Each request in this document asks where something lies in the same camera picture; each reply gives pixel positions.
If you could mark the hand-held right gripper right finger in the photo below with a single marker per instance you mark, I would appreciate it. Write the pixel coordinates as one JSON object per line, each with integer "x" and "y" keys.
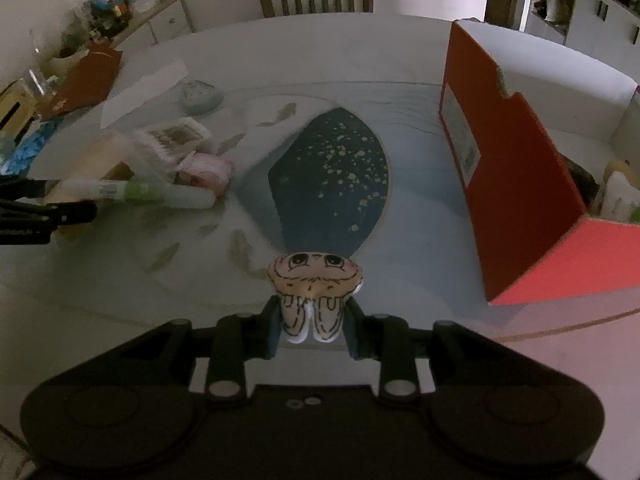
{"x": 354, "y": 332}

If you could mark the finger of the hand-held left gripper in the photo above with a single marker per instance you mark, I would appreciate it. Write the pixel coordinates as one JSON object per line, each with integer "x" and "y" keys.
{"x": 70, "y": 212}
{"x": 27, "y": 187}

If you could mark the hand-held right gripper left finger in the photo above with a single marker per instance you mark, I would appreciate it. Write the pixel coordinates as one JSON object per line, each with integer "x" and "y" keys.
{"x": 272, "y": 330}

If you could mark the cartoon face plush toy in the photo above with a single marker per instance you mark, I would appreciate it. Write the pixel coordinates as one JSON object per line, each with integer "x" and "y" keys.
{"x": 312, "y": 280}

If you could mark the red cardboard box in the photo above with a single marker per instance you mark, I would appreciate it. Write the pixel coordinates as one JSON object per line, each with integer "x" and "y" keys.
{"x": 505, "y": 170}

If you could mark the white plastic bag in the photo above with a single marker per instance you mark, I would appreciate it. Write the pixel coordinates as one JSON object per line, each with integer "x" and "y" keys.
{"x": 620, "y": 197}

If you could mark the yellow plush toy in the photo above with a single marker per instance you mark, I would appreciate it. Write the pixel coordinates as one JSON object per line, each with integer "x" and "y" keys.
{"x": 622, "y": 166}

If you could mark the blue plastic gloves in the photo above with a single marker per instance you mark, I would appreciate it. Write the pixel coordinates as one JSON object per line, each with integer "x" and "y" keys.
{"x": 25, "y": 147}

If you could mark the beige tissue box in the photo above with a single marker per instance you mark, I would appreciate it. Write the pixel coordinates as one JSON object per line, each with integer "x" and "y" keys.
{"x": 15, "y": 107}

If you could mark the green and white tube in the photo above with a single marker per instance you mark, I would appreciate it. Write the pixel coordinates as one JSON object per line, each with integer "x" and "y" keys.
{"x": 150, "y": 192}

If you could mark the brown paper bag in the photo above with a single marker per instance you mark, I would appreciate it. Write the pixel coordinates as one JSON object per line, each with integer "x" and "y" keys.
{"x": 85, "y": 82}

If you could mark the clear packet with label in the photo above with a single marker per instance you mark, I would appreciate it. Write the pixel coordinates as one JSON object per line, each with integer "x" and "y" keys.
{"x": 175, "y": 135}

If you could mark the white paper sheet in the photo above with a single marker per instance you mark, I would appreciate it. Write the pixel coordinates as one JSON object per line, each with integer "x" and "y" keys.
{"x": 142, "y": 92}

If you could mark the pink snack packet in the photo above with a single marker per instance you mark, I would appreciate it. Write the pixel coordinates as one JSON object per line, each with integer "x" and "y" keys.
{"x": 207, "y": 172}

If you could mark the white sideboard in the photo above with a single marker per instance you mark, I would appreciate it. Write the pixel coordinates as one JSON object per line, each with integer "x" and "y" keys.
{"x": 160, "y": 17}

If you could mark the white wall cabinet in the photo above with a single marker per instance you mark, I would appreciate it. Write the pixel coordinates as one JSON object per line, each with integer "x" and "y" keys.
{"x": 585, "y": 10}

